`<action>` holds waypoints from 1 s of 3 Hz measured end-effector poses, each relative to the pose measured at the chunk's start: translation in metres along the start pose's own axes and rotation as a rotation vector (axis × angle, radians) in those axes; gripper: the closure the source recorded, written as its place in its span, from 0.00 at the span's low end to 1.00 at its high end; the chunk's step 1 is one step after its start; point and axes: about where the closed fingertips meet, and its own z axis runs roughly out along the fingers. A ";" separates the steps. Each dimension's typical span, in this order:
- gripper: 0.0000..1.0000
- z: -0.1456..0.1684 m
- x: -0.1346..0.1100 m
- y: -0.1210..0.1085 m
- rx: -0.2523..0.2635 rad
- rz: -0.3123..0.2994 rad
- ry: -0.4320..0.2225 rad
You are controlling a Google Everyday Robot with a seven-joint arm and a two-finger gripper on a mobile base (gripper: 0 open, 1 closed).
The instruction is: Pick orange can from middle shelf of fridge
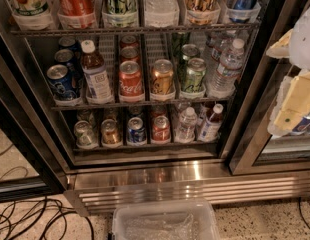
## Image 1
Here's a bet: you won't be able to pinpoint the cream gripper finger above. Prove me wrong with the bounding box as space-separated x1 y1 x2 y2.
266 29 292 59
274 71 310 131

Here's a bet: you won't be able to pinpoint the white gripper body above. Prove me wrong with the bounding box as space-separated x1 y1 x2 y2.
289 7 310 71

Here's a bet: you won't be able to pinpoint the orange gold soda can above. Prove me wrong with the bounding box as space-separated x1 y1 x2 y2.
151 59 174 95

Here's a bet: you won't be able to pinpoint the clear water bottle middle shelf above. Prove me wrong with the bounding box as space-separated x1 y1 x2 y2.
208 38 245 99

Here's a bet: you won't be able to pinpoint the right fridge glass door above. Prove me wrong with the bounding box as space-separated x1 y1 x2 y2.
229 0 310 175

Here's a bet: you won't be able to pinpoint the green LaCroix can front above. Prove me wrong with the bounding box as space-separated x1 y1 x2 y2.
182 58 206 93

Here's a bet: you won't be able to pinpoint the green lacroix can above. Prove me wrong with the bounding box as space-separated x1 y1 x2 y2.
182 58 206 93
178 43 201 82

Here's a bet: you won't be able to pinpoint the tea bottle bottom shelf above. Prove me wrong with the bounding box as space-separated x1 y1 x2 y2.
198 103 223 142

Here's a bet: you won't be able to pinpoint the water bottle bottom shelf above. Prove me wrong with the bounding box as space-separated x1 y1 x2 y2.
176 107 197 143

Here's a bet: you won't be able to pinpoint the red can bottom shelf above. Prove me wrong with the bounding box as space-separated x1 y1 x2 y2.
152 116 171 142

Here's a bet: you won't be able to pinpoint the red Coca-Cola can front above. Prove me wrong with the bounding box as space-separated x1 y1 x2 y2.
119 61 143 97

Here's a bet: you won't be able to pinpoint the blue can bottom shelf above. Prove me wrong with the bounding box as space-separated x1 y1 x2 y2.
127 117 146 143

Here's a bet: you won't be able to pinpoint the gold can bottom shelf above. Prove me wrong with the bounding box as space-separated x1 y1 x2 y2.
101 119 121 144

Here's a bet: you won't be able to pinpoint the green can bottom shelf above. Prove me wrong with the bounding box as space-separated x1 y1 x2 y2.
74 120 97 149

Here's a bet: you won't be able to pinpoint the blue pepsi can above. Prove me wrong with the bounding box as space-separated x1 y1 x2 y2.
54 49 80 74
46 64 78 101

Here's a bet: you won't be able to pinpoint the blue Pepsi can front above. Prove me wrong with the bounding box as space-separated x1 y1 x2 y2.
46 64 78 101

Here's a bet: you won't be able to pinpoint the steel fridge vent grille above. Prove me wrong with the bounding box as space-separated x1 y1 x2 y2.
64 168 310 216

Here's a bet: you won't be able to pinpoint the iced tea bottle white cap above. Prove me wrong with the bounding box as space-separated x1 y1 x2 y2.
81 40 112 100

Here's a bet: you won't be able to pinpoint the clear plastic bin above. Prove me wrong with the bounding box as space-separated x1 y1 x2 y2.
112 199 220 240

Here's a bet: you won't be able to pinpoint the top wire shelf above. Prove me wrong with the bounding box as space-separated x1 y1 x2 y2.
10 21 260 37

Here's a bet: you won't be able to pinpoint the wire shelf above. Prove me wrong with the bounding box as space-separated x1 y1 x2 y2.
51 95 234 111
10 21 260 37

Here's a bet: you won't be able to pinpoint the middle wire shelf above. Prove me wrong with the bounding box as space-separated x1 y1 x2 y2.
51 95 234 111

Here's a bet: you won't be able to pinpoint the black floor cables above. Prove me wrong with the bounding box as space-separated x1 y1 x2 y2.
0 143 95 240

